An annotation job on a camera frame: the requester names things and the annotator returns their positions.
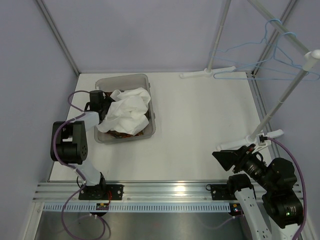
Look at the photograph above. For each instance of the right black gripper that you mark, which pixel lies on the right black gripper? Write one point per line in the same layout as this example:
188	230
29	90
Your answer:
228	157

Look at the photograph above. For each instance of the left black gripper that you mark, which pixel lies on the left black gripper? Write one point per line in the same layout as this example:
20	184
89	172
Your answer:
107	98

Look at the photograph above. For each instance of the white shirt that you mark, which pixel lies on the white shirt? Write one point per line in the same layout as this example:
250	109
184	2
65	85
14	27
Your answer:
127	114

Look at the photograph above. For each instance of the light blue wire hanger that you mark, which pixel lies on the light blue wire hanger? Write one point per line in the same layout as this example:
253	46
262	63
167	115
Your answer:
237	56

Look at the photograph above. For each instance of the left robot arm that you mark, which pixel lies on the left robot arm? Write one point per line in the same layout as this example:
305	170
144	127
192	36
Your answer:
69	144

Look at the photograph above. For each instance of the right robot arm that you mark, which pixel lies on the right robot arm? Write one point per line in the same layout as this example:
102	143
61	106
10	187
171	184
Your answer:
282	205

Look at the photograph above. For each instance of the white clothes rack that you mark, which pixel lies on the white clothes rack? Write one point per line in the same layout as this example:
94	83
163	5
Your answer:
209	71

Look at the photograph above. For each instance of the grey translucent plastic bin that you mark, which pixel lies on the grey translucent plastic bin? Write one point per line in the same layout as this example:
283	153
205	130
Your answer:
123	83

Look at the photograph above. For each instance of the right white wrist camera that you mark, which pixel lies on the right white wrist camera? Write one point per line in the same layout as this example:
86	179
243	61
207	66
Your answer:
261	142

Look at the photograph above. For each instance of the left aluminium frame post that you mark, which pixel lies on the left aluminium frame post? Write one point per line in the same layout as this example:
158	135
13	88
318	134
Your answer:
58	37

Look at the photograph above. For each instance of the aluminium frame post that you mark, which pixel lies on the aluminium frame post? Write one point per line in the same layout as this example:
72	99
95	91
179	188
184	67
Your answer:
284	18
58	37

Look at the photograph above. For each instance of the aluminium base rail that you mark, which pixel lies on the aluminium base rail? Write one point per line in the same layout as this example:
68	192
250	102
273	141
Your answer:
133	191

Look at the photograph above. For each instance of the white slotted cable duct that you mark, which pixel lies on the white slotted cable duct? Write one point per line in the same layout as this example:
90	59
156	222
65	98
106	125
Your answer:
138	207

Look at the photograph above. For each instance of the right aluminium frame post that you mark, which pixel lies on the right aluminium frame post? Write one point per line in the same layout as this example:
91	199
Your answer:
284	18

